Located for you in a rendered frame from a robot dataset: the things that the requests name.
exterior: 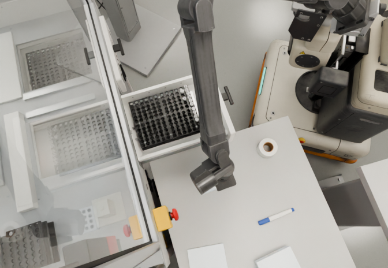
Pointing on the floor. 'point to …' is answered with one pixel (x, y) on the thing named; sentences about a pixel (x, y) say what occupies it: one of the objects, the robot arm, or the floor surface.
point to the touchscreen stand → (134, 26)
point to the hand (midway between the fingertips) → (219, 177)
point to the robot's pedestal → (359, 197)
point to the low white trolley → (253, 203)
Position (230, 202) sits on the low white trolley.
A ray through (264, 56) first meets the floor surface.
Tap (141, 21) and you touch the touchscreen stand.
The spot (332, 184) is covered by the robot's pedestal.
